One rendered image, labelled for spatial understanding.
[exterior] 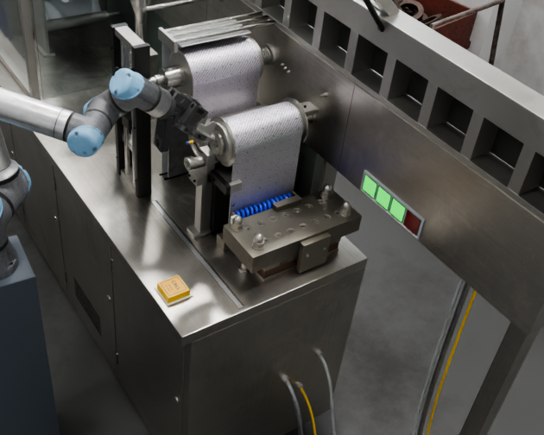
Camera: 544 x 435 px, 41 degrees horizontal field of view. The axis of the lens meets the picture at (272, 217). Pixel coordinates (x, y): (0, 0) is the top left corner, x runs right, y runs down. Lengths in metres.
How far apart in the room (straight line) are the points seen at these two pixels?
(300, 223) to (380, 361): 1.19
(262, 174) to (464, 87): 0.69
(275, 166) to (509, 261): 0.75
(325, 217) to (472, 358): 1.36
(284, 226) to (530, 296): 0.74
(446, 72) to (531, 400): 1.85
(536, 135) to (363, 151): 0.59
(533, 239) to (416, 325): 1.71
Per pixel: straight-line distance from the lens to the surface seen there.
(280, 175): 2.20
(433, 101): 1.85
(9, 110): 1.82
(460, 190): 1.85
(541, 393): 3.36
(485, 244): 1.85
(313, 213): 2.21
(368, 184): 2.10
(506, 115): 1.70
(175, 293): 2.07
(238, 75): 2.23
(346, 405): 3.03
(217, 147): 2.07
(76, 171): 2.55
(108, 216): 2.36
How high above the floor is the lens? 2.41
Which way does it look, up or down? 40 degrees down
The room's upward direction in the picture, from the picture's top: 7 degrees clockwise
